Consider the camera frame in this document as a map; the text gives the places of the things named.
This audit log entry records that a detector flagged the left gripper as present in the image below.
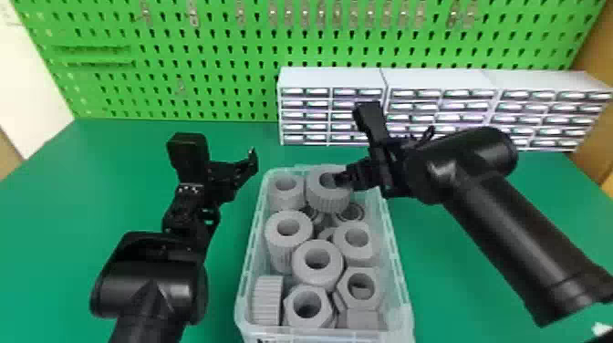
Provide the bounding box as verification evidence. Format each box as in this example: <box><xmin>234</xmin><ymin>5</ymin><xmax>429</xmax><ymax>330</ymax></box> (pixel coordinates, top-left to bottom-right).
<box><xmin>203</xmin><ymin>147</ymin><xmax>260</xmax><ymax>207</ymax></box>

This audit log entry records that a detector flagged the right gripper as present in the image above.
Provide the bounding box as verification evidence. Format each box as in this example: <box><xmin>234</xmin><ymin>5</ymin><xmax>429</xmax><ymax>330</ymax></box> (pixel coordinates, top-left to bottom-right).
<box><xmin>332</xmin><ymin>157</ymin><xmax>390</xmax><ymax>195</ymax></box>

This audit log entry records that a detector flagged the clear bin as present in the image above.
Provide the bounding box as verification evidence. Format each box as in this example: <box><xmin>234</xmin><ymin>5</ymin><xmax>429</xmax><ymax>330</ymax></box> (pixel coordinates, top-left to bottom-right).
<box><xmin>234</xmin><ymin>164</ymin><xmax>416</xmax><ymax>343</ymax></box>

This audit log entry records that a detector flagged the white drawer cabinet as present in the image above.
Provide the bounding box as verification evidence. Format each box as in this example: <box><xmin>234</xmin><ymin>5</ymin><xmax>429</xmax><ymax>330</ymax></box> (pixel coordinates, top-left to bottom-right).
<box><xmin>275</xmin><ymin>66</ymin><xmax>389</xmax><ymax>147</ymax></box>
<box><xmin>380</xmin><ymin>68</ymin><xmax>502</xmax><ymax>141</ymax></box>
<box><xmin>483</xmin><ymin>69</ymin><xmax>613</xmax><ymax>153</ymax></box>

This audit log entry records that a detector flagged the grey nut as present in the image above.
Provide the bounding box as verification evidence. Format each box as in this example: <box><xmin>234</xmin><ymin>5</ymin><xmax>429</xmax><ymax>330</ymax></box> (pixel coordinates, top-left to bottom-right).
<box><xmin>334</xmin><ymin>266</ymin><xmax>385</xmax><ymax>313</ymax></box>
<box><xmin>282</xmin><ymin>284</ymin><xmax>336</xmax><ymax>328</ymax></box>

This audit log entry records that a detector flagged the white panel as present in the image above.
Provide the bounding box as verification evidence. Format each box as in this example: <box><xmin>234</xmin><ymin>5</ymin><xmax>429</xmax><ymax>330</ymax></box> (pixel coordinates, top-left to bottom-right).
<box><xmin>0</xmin><ymin>0</ymin><xmax>76</xmax><ymax>161</ymax></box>

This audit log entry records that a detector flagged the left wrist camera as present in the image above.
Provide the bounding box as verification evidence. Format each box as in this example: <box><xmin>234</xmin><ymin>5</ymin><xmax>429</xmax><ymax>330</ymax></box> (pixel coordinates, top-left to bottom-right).
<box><xmin>165</xmin><ymin>132</ymin><xmax>211</xmax><ymax>186</ymax></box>

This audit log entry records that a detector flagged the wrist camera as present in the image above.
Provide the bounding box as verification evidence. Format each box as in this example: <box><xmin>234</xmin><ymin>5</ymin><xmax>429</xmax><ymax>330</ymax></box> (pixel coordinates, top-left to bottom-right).
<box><xmin>351</xmin><ymin>100</ymin><xmax>393</xmax><ymax>146</ymax></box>
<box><xmin>165</xmin><ymin>132</ymin><xmax>211</xmax><ymax>186</ymax></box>

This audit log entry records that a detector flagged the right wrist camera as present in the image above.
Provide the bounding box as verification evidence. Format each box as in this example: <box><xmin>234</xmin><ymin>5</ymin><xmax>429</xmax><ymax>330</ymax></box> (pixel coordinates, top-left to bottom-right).
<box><xmin>351</xmin><ymin>100</ymin><xmax>393</xmax><ymax>146</ymax></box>

